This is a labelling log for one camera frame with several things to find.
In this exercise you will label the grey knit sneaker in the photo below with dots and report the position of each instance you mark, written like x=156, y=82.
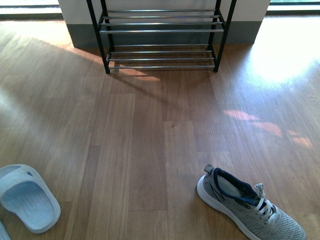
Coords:
x=250, y=210

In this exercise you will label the light blue slipper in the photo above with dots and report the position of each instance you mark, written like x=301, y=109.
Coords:
x=24, y=192
x=3, y=233

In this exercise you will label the black metal shoe rack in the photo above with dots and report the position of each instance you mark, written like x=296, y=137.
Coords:
x=161, y=39

